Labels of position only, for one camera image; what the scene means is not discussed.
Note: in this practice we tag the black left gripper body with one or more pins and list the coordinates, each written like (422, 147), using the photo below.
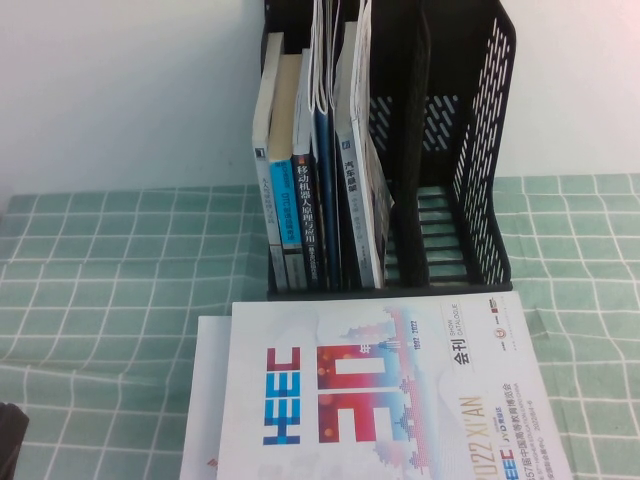
(11, 427)

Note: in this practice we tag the white HEEC show catalogue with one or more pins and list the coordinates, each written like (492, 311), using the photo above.
(375, 400)

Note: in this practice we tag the grey spine paperback book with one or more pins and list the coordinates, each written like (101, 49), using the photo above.
(267, 210)

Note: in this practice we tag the cyan spine book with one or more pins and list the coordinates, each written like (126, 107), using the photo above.
(285, 210)

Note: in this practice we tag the black spine robotics book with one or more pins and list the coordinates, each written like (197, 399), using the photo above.
(305, 215)

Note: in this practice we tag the black mesh book holder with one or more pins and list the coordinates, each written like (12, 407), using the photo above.
(400, 60)

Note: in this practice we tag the green checked tablecloth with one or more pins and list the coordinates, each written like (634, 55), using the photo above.
(100, 325)

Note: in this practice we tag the white logistics vehicle brochure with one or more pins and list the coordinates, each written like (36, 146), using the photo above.
(205, 400)

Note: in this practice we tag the navy thin magazine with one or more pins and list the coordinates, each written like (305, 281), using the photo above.
(342, 235)

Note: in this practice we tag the blue thin magazine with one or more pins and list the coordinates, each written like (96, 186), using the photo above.
(324, 165)

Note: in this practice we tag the white picture cover magazine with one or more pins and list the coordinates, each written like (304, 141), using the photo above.
(362, 75)

